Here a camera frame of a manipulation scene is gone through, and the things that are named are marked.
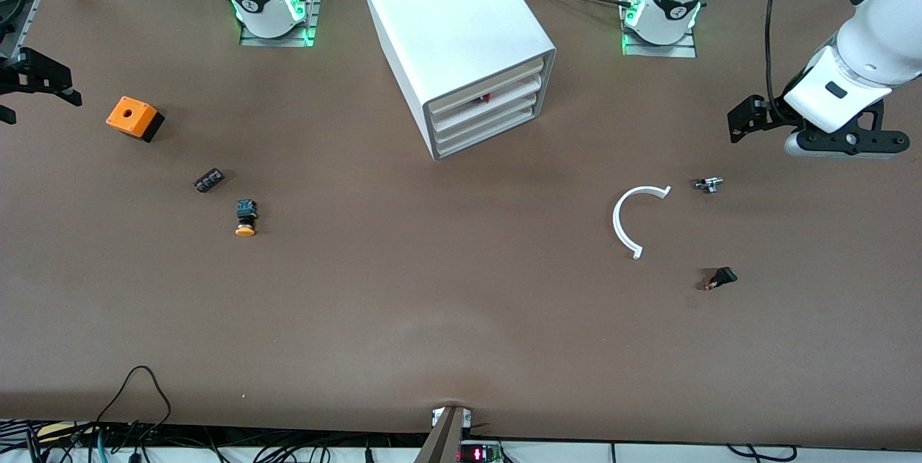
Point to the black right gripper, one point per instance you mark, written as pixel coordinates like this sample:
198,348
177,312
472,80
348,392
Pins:
29,74

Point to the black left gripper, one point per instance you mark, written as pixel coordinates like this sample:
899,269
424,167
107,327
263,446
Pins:
779,113

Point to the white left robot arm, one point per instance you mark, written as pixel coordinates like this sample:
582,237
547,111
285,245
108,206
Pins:
670,2

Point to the yellow mushroom push button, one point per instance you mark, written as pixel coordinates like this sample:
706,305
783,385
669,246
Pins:
245,214

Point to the orange box with black base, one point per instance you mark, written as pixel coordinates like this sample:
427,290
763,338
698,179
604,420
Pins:
130,116

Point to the small dark terminal block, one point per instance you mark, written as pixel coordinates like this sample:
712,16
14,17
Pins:
209,181

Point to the device with red display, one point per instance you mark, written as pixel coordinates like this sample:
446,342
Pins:
479,454

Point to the aluminium table edge rail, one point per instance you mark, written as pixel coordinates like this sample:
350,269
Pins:
37,9

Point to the small metal toggle switch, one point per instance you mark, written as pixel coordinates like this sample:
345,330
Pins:
709,184

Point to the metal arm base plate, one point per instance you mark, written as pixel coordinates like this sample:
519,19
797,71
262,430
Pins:
274,42
663,51

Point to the small black rocker switch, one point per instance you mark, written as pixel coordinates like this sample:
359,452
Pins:
724,276

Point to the white curved plastic bracket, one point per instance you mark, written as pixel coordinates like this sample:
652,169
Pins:
616,224

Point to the small metal pole bracket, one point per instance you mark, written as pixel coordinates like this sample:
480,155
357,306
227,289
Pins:
436,416

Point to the brown camera pole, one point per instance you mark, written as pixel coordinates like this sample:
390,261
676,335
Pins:
443,441

